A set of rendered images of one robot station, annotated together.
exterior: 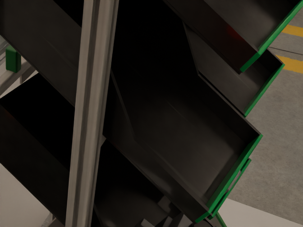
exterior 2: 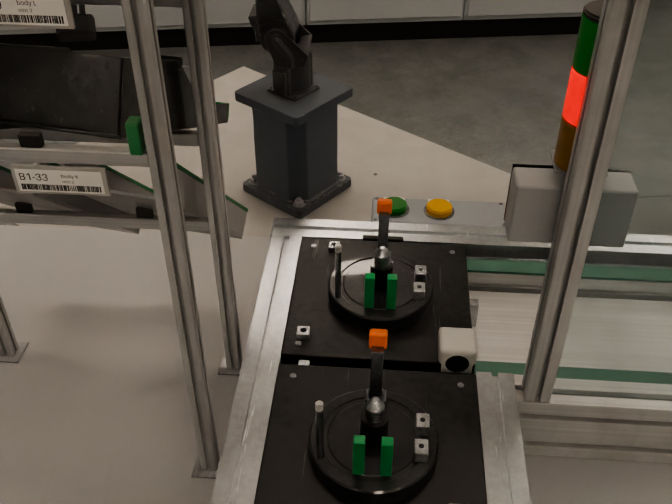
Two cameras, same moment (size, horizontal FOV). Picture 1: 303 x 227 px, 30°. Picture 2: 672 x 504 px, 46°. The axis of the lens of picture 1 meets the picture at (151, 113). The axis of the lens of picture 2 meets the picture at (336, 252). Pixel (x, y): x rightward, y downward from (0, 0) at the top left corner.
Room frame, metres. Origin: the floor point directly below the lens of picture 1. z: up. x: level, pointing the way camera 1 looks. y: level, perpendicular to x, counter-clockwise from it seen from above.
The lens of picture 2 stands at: (0.33, 0.84, 1.68)
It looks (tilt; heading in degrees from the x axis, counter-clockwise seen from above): 38 degrees down; 261
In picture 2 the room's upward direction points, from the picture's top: straight up
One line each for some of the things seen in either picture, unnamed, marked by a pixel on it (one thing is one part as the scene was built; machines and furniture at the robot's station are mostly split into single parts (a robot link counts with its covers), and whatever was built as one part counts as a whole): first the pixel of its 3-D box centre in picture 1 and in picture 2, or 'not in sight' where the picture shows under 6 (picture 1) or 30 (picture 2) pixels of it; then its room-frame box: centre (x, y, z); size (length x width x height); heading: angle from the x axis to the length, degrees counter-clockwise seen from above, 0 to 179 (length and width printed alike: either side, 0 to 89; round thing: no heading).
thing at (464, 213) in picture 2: not in sight; (437, 226); (0.02, -0.14, 0.93); 0.21 x 0.07 x 0.06; 167
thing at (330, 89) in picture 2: not in sight; (295, 140); (0.22, -0.38, 0.96); 0.15 x 0.15 x 0.20; 41
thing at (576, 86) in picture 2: not in sight; (594, 94); (0.00, 0.21, 1.33); 0.05 x 0.05 x 0.05
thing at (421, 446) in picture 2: not in sight; (374, 424); (0.21, 0.30, 1.01); 0.24 x 0.24 x 0.13; 77
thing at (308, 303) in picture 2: not in sight; (380, 299); (0.15, 0.06, 0.96); 0.24 x 0.24 x 0.02; 77
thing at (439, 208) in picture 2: not in sight; (439, 210); (0.02, -0.14, 0.96); 0.04 x 0.04 x 0.02
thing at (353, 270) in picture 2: not in sight; (380, 289); (0.15, 0.06, 0.98); 0.14 x 0.14 x 0.02
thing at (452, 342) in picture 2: not in sight; (456, 350); (0.08, 0.17, 0.97); 0.05 x 0.05 x 0.04; 77
